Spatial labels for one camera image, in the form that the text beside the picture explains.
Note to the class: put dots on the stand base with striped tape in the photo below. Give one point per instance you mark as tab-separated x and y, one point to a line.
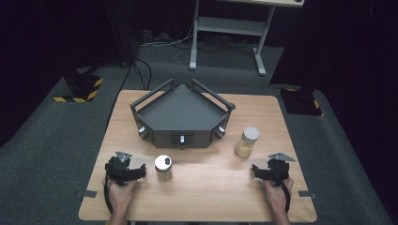
300	101
82	89

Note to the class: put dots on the person's right hand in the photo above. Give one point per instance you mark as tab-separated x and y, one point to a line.
277	197

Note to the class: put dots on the glass jar with silver lid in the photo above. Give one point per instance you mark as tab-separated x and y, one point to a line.
163	168

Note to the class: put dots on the person's left hand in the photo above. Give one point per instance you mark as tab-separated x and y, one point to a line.
120	195

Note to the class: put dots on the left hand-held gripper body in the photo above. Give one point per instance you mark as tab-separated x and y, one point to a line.
120	170

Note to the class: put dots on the dark grey corner rack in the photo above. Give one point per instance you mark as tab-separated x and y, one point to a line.
183	112

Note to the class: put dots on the power strip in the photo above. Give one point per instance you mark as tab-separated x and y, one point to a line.
156	37

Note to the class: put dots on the glass jar with white lid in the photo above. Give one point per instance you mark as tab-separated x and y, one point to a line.
247	142

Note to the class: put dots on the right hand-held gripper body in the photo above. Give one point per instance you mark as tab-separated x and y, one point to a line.
277	170

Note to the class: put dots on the grey tape strip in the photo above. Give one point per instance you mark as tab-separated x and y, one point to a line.
307	194
87	193

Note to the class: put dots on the white frame desk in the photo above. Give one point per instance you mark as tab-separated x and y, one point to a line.
230	26

